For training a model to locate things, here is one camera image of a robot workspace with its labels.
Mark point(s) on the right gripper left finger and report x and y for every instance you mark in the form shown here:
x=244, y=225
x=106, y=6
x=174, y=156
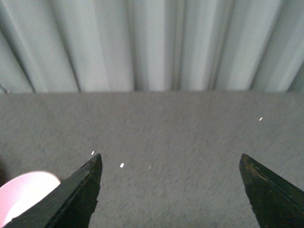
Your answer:
x=70, y=205

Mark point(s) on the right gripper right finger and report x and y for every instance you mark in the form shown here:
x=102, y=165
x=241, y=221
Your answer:
x=275, y=202

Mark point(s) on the pale pink bowl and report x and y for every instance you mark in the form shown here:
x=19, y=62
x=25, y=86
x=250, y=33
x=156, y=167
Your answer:
x=23, y=192

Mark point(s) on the white curtain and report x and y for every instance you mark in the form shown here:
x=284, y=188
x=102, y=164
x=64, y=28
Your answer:
x=151, y=45

